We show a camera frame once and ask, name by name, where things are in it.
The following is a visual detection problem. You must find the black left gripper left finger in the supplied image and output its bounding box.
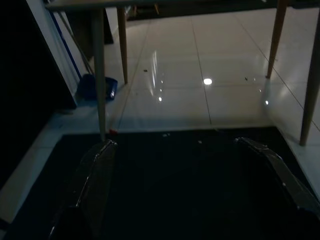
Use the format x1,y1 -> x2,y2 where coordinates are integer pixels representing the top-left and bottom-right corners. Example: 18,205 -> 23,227
48,138 -> 118,240

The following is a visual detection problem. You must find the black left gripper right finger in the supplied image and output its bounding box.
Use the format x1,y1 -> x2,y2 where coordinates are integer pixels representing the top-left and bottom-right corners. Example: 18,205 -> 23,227
233,136 -> 320,226

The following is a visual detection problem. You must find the black floor mat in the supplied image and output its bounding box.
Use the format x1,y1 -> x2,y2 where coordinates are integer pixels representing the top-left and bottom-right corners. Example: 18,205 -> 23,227
0,126 -> 320,240

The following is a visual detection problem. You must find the light wood table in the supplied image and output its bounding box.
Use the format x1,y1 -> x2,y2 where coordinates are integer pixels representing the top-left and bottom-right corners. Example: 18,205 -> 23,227
44,0 -> 320,147

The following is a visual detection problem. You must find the blue-handled broom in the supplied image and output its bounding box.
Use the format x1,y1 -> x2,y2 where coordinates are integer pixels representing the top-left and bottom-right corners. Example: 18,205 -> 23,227
48,11 -> 80,85

